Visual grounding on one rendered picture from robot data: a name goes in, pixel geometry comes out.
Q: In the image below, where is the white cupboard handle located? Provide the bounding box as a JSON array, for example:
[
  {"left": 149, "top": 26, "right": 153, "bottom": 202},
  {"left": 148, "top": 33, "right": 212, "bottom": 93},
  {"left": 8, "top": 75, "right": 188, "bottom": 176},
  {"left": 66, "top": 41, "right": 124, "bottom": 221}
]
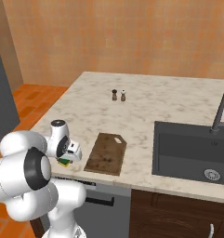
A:
[{"left": 207, "top": 223, "right": 216, "bottom": 238}]

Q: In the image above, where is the dark grey tap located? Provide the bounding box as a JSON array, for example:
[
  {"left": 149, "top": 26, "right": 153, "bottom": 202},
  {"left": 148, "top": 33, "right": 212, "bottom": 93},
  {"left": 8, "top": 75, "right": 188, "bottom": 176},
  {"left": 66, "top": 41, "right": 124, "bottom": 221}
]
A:
[{"left": 209, "top": 79, "right": 224, "bottom": 134}]

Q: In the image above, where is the dark grey sink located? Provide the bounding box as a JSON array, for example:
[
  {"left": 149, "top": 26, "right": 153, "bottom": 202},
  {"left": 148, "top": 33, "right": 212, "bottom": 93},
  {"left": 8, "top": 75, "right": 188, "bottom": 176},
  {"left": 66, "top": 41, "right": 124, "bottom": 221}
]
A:
[{"left": 152, "top": 120, "right": 224, "bottom": 187}]

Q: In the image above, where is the grey dishwasher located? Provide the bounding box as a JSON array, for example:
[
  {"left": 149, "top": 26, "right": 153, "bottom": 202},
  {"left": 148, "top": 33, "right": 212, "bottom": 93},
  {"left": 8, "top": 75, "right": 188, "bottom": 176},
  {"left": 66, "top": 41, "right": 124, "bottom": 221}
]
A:
[{"left": 39, "top": 177, "right": 132, "bottom": 238}]

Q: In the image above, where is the black dishwasher handle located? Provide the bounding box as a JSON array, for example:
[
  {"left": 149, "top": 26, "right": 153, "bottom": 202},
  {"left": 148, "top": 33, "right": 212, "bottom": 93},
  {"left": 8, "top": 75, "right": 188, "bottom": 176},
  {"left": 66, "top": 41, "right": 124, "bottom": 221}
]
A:
[{"left": 85, "top": 196, "right": 115, "bottom": 207}]

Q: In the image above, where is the yellow green sponge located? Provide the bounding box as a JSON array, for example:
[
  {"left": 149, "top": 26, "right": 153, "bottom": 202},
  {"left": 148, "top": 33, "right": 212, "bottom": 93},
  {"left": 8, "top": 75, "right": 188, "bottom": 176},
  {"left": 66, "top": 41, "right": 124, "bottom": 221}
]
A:
[{"left": 57, "top": 157, "right": 71, "bottom": 168}]

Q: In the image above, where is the brown wooden cutting board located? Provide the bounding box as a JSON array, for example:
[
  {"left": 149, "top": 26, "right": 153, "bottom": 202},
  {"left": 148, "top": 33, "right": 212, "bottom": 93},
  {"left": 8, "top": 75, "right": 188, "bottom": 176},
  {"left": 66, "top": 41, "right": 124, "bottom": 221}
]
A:
[{"left": 83, "top": 132, "right": 128, "bottom": 177}]

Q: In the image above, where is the black-topped pepper mill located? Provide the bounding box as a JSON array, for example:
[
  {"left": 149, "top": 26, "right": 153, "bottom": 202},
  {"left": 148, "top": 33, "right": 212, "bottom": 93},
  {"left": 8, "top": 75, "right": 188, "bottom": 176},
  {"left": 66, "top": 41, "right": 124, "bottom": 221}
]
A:
[{"left": 111, "top": 88, "right": 119, "bottom": 102}]

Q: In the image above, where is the dark grey fridge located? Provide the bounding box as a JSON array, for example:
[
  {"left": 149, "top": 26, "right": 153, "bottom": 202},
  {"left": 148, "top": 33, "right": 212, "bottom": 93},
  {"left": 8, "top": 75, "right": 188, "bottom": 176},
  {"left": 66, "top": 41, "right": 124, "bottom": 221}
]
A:
[{"left": 0, "top": 31, "right": 21, "bottom": 149}]

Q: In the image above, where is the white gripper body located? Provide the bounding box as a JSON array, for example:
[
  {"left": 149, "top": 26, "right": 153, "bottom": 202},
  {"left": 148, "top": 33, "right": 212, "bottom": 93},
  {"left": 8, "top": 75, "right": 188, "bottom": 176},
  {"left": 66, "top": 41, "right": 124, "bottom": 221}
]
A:
[{"left": 64, "top": 144, "right": 84, "bottom": 163}]

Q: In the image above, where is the dark wooden cupboard door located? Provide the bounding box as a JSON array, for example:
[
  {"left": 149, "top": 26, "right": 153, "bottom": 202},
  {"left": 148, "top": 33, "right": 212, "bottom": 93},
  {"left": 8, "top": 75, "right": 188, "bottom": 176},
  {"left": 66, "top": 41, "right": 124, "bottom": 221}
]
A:
[{"left": 128, "top": 189, "right": 224, "bottom": 238}]

